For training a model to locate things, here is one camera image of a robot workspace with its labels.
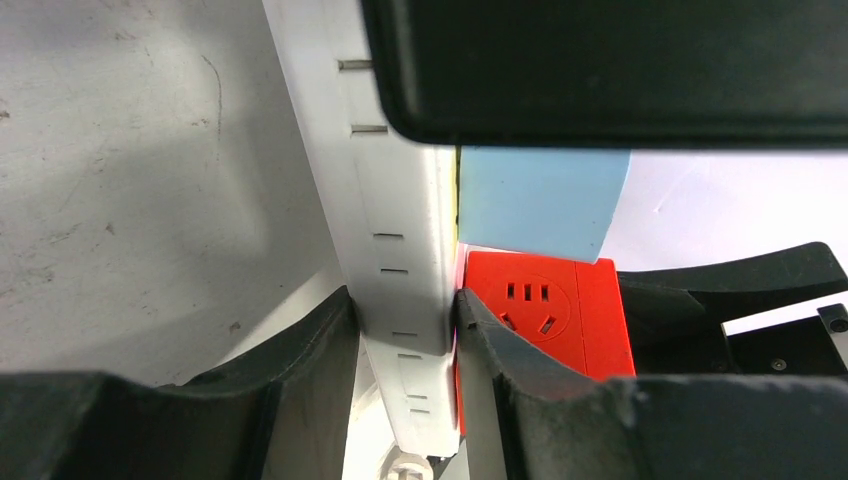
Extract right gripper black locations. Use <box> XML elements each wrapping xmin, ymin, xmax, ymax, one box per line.
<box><xmin>618</xmin><ymin>242</ymin><xmax>847</xmax><ymax>375</ymax></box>

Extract blue plug adapter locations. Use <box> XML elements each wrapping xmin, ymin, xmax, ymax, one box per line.
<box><xmin>458</xmin><ymin>147</ymin><xmax>631</xmax><ymax>264</ymax></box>

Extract white power strip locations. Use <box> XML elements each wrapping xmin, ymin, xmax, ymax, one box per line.
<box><xmin>264</xmin><ymin>1</ymin><xmax>460</xmax><ymax>457</ymax></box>

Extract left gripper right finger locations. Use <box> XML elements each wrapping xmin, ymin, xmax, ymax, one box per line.
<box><xmin>453</xmin><ymin>289</ymin><xmax>847</xmax><ymax>479</ymax></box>

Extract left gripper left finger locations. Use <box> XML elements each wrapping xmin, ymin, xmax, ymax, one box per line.
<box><xmin>1</xmin><ymin>288</ymin><xmax>359</xmax><ymax>479</ymax></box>

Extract red cube socket adapter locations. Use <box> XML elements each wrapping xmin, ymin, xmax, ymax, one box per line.
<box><xmin>453</xmin><ymin>246</ymin><xmax>637</xmax><ymax>439</ymax></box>

